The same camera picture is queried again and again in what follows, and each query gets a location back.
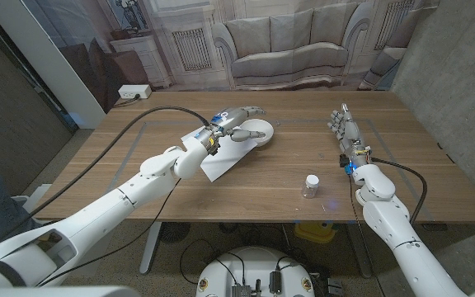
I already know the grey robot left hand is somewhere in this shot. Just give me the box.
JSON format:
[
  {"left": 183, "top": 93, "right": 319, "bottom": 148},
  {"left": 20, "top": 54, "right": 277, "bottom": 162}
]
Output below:
[{"left": 194, "top": 106, "right": 268, "bottom": 157}]

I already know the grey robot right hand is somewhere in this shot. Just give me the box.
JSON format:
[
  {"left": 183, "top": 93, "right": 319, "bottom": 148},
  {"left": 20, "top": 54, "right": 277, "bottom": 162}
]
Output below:
[{"left": 327, "top": 102, "right": 373, "bottom": 164}]

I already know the white paper sheet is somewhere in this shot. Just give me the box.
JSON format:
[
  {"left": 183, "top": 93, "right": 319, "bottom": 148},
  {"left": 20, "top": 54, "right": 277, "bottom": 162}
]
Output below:
[{"left": 181, "top": 127, "right": 259, "bottom": 183}]

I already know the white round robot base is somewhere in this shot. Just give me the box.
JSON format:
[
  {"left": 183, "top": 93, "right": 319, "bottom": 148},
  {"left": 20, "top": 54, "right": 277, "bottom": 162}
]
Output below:
[{"left": 195, "top": 246, "right": 316, "bottom": 297}]

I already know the white ceramic bowl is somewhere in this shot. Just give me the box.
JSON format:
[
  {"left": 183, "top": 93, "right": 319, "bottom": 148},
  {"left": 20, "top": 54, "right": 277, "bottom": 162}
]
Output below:
[{"left": 239, "top": 118, "right": 275, "bottom": 149}]

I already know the small clear bottle white cap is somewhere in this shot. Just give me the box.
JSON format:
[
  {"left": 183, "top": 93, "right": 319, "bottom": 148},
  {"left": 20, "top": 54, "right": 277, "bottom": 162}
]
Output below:
[{"left": 301, "top": 174, "right": 321, "bottom": 200}]

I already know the white power strip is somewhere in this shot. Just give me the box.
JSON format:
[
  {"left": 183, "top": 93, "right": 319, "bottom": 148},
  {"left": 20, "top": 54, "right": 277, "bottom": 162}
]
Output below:
[{"left": 117, "top": 83, "right": 153, "bottom": 100}]

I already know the printed living room backdrop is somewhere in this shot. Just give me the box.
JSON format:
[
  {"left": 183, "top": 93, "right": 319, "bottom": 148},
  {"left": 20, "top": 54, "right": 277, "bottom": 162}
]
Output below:
[{"left": 21, "top": 0, "right": 440, "bottom": 115}]

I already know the yellow plastic object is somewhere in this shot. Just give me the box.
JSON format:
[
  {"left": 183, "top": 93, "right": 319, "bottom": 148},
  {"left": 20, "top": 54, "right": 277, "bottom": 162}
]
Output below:
[{"left": 294, "top": 221, "right": 337, "bottom": 244}]

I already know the white metal table leg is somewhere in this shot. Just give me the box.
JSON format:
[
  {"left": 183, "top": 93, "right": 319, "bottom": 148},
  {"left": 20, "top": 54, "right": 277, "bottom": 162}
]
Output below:
[
  {"left": 139, "top": 221, "right": 163, "bottom": 276},
  {"left": 346, "top": 222, "right": 374, "bottom": 280}
]

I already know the black round floor fan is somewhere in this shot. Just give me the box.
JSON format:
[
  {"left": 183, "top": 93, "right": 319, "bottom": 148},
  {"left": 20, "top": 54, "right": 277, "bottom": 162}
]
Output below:
[{"left": 158, "top": 221, "right": 191, "bottom": 244}]

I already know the white robot torso edge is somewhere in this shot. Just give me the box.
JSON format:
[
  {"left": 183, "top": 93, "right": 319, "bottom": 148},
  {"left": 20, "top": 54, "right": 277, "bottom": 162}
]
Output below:
[{"left": 0, "top": 285, "right": 142, "bottom": 297}]

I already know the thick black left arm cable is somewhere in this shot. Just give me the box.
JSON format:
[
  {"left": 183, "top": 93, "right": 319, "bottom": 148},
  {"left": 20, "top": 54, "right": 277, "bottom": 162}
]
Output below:
[{"left": 0, "top": 106, "right": 212, "bottom": 243}]

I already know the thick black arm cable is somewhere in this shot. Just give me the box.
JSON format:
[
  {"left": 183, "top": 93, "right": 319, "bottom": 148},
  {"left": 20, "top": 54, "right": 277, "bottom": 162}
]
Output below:
[
  {"left": 0, "top": 106, "right": 212, "bottom": 243},
  {"left": 371, "top": 156, "right": 428, "bottom": 226}
]

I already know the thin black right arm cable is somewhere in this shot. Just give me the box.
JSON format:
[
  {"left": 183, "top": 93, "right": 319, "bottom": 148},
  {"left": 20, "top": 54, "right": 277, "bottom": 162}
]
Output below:
[{"left": 346, "top": 172, "right": 387, "bottom": 297}]

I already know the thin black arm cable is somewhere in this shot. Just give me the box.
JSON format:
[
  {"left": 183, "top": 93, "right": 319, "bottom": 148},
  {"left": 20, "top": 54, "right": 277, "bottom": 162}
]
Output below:
[
  {"left": 37, "top": 177, "right": 182, "bottom": 287},
  {"left": 346, "top": 172, "right": 387, "bottom": 297}
]

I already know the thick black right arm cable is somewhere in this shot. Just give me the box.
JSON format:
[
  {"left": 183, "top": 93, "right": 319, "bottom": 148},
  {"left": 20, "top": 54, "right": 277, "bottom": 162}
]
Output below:
[{"left": 371, "top": 156, "right": 428, "bottom": 226}]

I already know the black power strip cord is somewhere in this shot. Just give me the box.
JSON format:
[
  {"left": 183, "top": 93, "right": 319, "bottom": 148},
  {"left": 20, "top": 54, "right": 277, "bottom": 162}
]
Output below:
[{"left": 112, "top": 93, "right": 142, "bottom": 109}]

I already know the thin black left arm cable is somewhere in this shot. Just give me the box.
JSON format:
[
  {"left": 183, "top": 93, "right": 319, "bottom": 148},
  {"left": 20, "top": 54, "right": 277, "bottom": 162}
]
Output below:
[{"left": 37, "top": 177, "right": 182, "bottom": 287}]

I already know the black looped floor cable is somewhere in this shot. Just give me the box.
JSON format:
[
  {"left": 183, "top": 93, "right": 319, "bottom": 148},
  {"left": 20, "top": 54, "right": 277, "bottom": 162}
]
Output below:
[{"left": 178, "top": 238, "right": 247, "bottom": 286}]

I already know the white wall pillar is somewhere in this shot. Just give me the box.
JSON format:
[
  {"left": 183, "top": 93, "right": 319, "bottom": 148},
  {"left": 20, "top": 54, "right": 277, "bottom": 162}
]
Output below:
[{"left": 0, "top": 0, "right": 106, "bottom": 130}]

